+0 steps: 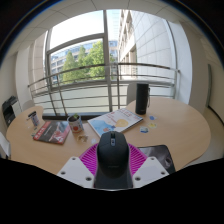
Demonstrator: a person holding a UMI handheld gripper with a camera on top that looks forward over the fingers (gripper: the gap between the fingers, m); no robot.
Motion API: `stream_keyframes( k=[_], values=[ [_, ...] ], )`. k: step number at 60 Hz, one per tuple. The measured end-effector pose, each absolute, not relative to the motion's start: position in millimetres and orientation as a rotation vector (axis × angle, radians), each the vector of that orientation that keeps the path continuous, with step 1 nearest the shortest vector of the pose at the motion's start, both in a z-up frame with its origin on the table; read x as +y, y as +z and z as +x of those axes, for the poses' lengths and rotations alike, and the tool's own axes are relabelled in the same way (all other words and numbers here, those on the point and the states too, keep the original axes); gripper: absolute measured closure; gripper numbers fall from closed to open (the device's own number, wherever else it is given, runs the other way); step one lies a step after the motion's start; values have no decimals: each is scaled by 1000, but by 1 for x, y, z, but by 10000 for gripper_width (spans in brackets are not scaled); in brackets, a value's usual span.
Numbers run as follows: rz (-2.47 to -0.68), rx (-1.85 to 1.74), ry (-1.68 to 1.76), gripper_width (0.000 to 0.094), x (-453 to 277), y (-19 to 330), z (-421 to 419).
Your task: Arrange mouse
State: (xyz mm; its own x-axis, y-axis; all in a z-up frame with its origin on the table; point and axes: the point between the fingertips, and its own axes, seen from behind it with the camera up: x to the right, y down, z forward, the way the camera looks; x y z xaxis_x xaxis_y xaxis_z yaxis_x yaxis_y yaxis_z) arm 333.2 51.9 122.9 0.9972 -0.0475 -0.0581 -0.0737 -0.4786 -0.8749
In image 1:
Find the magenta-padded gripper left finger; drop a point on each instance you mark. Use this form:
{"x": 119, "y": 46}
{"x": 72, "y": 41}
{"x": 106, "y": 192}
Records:
{"x": 78, "y": 170}

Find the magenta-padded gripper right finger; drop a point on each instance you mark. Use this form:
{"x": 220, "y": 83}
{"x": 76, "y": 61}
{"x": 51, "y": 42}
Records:
{"x": 146, "y": 170}

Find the black computer mouse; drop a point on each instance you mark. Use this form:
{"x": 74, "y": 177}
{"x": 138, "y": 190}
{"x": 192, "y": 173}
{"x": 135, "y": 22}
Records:
{"x": 113, "y": 160}

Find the black mouse pad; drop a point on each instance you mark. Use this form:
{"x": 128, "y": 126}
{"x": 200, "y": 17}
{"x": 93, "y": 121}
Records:
{"x": 160, "y": 156}

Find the red white plant mug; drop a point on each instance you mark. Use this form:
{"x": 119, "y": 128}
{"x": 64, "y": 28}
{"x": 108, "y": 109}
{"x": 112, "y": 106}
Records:
{"x": 76, "y": 125}

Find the red magazine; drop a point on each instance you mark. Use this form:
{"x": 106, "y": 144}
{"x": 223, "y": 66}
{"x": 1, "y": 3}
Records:
{"x": 51, "y": 132}

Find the light blue magazine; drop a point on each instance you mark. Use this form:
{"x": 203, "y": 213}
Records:
{"x": 115, "y": 121}

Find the tall black cylinder bottle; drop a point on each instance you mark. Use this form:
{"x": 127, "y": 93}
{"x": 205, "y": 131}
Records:
{"x": 142, "y": 98}

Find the black printer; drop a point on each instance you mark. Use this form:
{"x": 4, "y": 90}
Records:
{"x": 9, "y": 111}

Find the metal balcony railing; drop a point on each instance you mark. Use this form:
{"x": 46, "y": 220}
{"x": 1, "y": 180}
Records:
{"x": 83, "y": 67}

